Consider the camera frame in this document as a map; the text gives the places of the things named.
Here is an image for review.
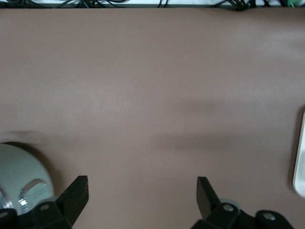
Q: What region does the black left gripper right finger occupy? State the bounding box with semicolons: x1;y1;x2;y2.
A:
190;176;294;229

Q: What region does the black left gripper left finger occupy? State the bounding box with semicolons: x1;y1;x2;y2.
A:
16;175;90;229

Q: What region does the cream bear print tray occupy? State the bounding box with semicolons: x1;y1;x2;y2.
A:
292;106;305;198

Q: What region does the grey-green electric pot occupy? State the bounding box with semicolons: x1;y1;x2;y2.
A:
0;142;56;215

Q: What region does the brown table mat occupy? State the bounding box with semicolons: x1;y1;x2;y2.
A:
0;6;305;229

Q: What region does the black cable bundle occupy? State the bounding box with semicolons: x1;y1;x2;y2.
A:
0;0;305;11

